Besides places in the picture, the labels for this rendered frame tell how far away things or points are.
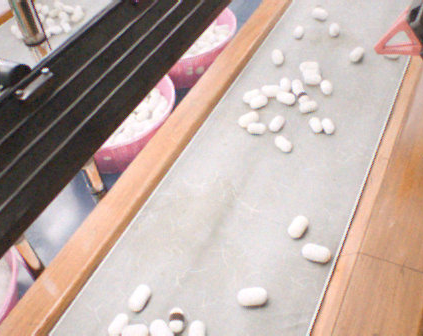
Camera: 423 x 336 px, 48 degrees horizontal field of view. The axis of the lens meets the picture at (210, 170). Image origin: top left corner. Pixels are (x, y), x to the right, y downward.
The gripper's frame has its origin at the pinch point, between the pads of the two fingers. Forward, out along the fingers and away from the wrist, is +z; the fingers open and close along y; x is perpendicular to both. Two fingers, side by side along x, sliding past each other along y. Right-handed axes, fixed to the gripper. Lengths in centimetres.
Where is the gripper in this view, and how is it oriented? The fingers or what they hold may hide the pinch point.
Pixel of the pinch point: (380, 48)
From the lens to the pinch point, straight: 81.3
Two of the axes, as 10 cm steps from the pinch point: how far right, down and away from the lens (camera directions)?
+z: -6.2, 2.3, 7.5
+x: 6.4, 7.0, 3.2
